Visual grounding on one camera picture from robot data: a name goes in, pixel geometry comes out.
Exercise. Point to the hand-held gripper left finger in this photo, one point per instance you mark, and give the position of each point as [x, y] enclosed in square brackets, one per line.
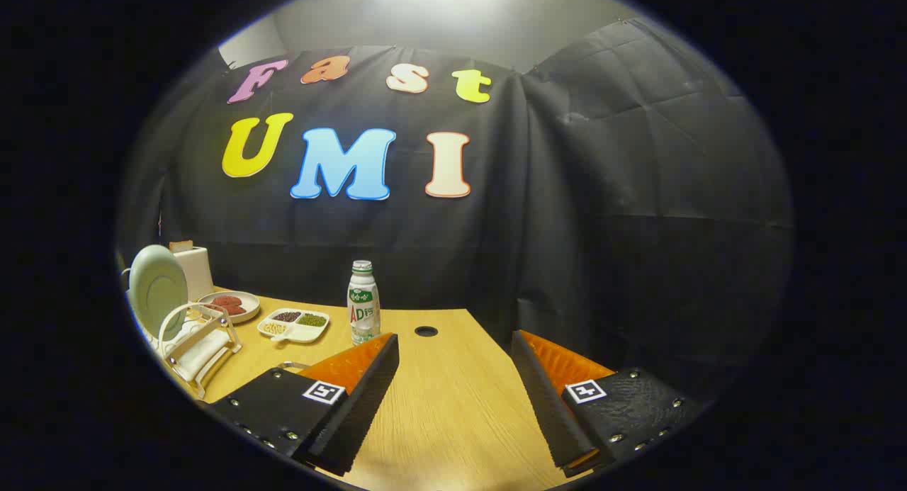
[368, 385]

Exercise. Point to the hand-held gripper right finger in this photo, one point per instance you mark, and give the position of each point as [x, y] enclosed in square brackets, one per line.
[542, 392]

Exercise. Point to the light green plate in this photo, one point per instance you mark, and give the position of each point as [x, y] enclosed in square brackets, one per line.
[157, 289]

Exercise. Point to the round beige plate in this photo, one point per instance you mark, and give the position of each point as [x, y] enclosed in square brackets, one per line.
[248, 310]

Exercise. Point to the white green drink bottle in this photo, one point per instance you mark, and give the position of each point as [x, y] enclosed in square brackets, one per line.
[363, 303]

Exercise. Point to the white divided tray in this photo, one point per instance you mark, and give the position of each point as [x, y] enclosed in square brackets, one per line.
[301, 331]

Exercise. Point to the pile of green beans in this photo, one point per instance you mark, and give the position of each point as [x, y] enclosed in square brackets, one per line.
[312, 320]

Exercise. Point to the pile of dark beans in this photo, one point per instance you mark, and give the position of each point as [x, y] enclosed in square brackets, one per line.
[287, 317]

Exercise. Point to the pile of pale beans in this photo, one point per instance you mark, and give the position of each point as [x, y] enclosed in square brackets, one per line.
[275, 328]

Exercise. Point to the red meat piece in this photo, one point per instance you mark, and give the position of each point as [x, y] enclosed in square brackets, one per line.
[235, 310]
[225, 301]

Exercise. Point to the white toaster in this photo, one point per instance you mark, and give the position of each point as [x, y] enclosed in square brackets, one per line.
[198, 271]

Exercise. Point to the black backdrop cloth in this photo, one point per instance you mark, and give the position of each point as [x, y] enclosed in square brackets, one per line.
[602, 193]

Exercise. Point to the toast bread slice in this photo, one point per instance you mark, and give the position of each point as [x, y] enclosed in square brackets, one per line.
[181, 246]

